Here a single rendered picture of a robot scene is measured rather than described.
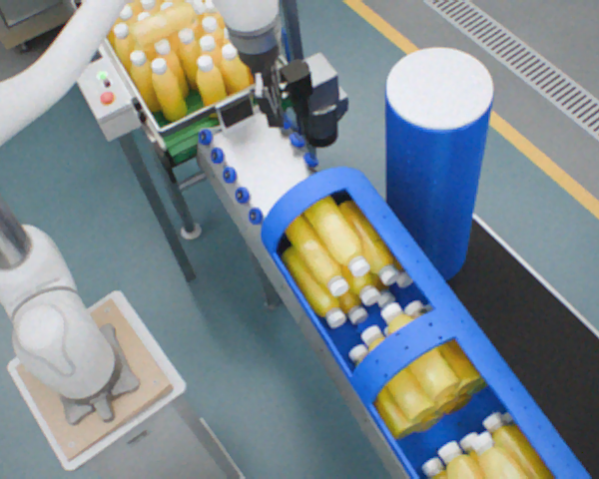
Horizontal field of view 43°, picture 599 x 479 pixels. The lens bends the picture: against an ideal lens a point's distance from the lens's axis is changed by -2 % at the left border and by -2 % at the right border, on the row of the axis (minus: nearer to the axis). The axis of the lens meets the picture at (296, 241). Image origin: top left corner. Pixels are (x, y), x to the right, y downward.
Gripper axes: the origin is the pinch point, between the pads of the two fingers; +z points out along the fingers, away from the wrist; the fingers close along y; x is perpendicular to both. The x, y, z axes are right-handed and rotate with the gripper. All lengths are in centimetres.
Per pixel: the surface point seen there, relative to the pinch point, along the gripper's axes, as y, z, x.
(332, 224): -6.7, 29.0, -9.4
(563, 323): 19, 135, -77
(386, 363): -38, 27, -23
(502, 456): -54, 29, -45
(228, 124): 35, 50, 25
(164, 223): 36, 105, 58
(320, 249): -10.4, 34.0, -6.7
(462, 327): -29, 28, -37
